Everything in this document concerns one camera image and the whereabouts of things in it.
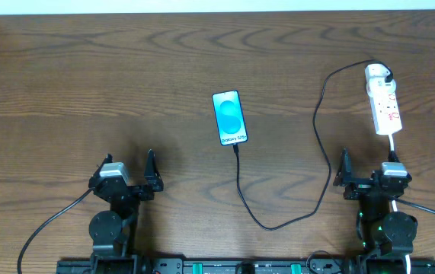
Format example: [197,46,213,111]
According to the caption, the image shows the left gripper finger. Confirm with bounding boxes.
[144,149,164,192]
[93,154,113,180]

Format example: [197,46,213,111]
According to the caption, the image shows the black USB charging cable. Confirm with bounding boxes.
[232,59,395,231]

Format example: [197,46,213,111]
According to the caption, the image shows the blue Galaxy smartphone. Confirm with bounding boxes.
[212,90,248,146]

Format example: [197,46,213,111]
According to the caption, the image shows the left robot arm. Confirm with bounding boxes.
[88,150,164,273]

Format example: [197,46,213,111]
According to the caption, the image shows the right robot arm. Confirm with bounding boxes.
[334,148,418,273]

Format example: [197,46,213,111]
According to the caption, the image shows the white USB charger adapter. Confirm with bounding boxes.
[366,77,397,97]

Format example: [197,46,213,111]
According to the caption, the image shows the white power strip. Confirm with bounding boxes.
[365,63,402,135]

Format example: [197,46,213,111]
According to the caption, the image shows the white power strip cord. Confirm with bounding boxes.
[388,132,412,274]

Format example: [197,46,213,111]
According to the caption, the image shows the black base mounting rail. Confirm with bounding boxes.
[56,257,435,274]

